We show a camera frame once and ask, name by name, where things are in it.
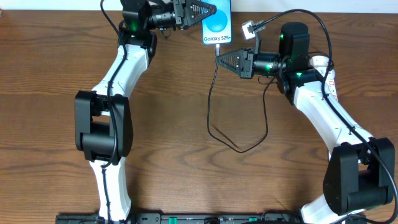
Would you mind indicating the white USB charger plug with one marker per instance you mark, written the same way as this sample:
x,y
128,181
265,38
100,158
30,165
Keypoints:
x,y
320,63

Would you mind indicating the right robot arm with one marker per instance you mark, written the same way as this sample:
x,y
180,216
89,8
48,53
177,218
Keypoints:
x,y
360,171

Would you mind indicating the white power strip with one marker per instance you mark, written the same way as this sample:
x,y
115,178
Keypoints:
x,y
330,84

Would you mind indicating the blue Galaxy smartphone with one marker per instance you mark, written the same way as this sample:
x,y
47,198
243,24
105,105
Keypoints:
x,y
217,29

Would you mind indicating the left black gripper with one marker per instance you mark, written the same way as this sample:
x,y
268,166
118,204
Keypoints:
x,y
180,14

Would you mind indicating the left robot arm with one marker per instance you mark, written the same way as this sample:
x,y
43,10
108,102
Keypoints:
x,y
103,123

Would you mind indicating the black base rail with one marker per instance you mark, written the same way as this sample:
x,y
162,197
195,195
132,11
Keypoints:
x,y
156,218

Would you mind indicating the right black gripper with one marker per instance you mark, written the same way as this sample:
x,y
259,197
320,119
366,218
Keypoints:
x,y
247,63

